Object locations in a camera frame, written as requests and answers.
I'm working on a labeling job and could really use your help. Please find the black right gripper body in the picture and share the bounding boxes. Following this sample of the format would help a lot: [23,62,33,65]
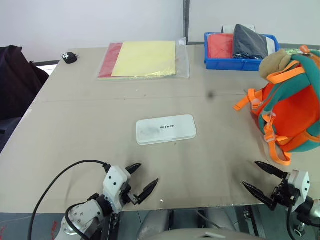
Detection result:
[272,177,301,208]

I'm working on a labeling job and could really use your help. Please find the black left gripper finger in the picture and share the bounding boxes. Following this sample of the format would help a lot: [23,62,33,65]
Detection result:
[124,163,142,176]
[136,178,160,204]

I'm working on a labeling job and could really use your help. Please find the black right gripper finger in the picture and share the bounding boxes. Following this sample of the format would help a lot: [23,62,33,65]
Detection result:
[241,181,277,210]
[254,161,288,180]

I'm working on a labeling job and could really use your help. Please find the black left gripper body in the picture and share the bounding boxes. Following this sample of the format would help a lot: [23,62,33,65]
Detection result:
[117,183,139,213]

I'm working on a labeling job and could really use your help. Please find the white plastic case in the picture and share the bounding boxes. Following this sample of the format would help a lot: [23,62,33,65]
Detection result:
[135,114,198,146]

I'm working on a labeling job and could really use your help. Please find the orange and teal backpack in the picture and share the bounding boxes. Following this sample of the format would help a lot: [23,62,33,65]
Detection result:
[232,44,320,166]

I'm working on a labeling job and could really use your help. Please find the grey rounded robot torso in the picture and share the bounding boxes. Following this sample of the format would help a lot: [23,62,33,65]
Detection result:
[136,208,253,240]

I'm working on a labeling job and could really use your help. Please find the red paper sheet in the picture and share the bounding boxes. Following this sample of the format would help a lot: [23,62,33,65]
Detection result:
[97,42,124,79]

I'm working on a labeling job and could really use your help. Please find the yellow paper sheet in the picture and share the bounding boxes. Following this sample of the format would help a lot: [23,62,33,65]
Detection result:
[111,41,178,78]

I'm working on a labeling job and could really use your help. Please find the blue plastic bin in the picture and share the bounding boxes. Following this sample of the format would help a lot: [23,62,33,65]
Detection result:
[204,31,281,72]

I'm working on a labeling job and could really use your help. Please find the clear plastic sleeve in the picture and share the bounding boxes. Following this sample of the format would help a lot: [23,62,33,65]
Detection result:
[96,37,191,81]

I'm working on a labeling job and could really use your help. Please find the small black device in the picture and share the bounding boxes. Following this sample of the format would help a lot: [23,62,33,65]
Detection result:
[61,51,80,65]

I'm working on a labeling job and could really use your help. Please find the dark grey folded bag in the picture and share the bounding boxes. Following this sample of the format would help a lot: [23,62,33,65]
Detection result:
[232,24,270,60]

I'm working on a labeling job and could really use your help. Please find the red folded cloth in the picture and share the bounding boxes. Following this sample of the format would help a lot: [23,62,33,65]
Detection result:
[207,33,235,60]

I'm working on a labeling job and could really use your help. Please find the black cloth-covered chair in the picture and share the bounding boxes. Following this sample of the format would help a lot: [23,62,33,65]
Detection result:
[0,44,50,153]

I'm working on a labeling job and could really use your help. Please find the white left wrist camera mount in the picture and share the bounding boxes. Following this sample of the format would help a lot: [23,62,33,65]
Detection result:
[102,165,132,215]

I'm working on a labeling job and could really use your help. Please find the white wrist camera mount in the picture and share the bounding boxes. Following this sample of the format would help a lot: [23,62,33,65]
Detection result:
[286,169,311,211]
[102,165,132,215]

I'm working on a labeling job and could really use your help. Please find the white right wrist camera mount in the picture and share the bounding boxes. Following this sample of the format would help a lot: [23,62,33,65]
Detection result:
[286,169,311,211]

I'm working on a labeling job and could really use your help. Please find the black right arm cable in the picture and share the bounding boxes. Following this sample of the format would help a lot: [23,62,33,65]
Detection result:
[286,204,305,240]

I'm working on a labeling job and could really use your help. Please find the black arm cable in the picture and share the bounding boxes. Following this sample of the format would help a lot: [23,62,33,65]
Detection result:
[27,159,112,240]
[286,204,305,240]

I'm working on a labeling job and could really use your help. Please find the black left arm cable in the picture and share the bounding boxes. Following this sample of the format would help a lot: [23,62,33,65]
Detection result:
[27,159,112,240]

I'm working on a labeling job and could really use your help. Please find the grey metal wall post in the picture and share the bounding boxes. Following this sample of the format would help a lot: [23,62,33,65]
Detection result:
[182,0,190,46]

